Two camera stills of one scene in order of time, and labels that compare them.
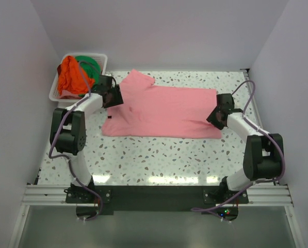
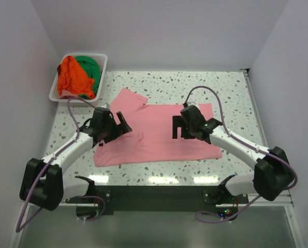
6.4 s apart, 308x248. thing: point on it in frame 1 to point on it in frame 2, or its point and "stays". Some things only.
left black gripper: x=117 y=100 to x=117 y=133
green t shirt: x=92 y=66 stays
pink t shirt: x=149 y=110 to x=150 y=140
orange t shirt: x=70 y=77 stays
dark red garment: x=59 y=69 stays
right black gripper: x=212 y=120 to x=178 y=121
